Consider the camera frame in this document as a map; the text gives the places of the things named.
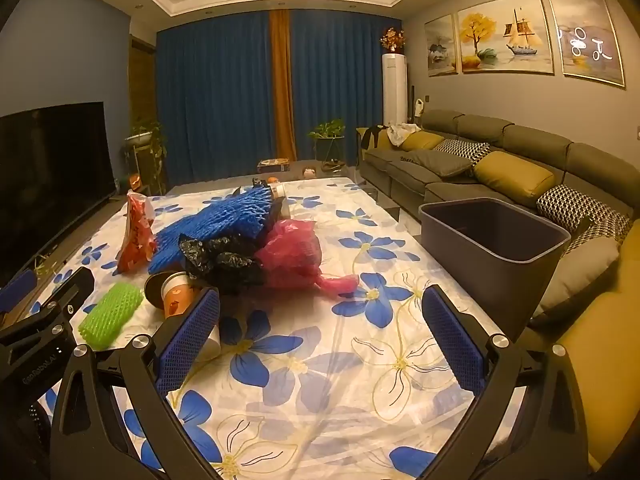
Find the mustard cushion middle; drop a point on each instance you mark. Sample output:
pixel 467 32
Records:
pixel 516 178

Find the black plastic bag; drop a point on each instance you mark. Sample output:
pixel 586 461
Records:
pixel 227 262

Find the black television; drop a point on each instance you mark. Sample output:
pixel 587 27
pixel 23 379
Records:
pixel 55 166

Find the tv cabinet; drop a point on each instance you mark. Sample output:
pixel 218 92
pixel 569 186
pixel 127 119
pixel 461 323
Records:
pixel 61 254

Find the orange curtain strip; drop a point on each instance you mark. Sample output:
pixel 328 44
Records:
pixel 281 80

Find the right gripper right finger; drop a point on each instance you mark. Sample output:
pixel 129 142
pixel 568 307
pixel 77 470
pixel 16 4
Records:
pixel 525 420

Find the mustard cushion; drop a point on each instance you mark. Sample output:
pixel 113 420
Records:
pixel 421 140
pixel 516 178

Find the blue foam fruit net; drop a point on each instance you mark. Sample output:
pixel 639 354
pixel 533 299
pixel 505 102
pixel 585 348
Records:
pixel 245 214

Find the houndstooth cushion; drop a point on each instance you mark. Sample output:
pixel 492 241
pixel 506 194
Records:
pixel 615 228

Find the white standing air conditioner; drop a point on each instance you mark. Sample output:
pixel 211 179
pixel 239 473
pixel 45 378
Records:
pixel 395 88

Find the grey sectional sofa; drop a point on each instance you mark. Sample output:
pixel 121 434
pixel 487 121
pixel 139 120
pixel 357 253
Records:
pixel 578 165

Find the red snack wrapper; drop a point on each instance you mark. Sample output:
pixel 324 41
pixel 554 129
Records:
pixel 139 244

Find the plant on stand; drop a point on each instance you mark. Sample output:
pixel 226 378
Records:
pixel 145 155

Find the right purple painting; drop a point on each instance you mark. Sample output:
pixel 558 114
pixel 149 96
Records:
pixel 587 41

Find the grey plastic trash bin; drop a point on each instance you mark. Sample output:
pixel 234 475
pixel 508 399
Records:
pixel 500 254

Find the flower decoration on conditioner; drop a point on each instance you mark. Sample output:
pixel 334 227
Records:
pixel 393 40

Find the blue curtain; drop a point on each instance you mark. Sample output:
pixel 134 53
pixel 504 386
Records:
pixel 240 88

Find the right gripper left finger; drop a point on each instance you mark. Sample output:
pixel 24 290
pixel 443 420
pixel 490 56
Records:
pixel 89 439

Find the grey cushion on seat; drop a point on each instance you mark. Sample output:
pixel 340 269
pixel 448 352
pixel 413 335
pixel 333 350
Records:
pixel 444 165

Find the patterned cushion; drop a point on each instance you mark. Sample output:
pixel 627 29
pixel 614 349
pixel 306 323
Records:
pixel 470 150
pixel 567 207

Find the potted green plant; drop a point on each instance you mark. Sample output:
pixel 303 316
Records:
pixel 328 139

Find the mustard cushion far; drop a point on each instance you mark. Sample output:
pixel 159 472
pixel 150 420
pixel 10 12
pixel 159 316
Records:
pixel 421 140

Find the apple pattern paper cup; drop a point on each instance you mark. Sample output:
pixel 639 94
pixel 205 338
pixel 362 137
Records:
pixel 177 292

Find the grey cushion near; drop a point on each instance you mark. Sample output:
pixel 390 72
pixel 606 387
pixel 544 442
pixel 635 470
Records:
pixel 577 271

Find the red paper cup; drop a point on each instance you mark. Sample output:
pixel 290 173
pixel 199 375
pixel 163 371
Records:
pixel 153 288

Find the patterned cushion near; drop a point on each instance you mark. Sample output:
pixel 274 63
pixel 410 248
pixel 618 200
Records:
pixel 567 207

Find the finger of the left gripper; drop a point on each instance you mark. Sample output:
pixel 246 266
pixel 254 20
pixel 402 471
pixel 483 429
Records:
pixel 71 294
pixel 17 289

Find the green foam fruit net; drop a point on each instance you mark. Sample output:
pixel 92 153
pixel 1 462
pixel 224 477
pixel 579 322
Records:
pixel 104 322

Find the box on coffee table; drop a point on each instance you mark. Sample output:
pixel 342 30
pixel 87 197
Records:
pixel 273 165

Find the patterned cushion far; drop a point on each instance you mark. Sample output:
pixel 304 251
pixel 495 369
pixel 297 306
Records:
pixel 470 150

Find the pink plastic bag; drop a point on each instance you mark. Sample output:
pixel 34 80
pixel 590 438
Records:
pixel 291 259

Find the sailboat tree painting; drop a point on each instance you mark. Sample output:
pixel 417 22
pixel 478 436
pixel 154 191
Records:
pixel 505 36

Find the left landscape painting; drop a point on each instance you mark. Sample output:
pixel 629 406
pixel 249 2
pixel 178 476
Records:
pixel 441 46

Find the floral blue white tablecloth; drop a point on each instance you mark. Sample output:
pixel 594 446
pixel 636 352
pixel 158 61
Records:
pixel 310 385

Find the white cloth on sofa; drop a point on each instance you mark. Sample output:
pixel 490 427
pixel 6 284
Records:
pixel 398 133

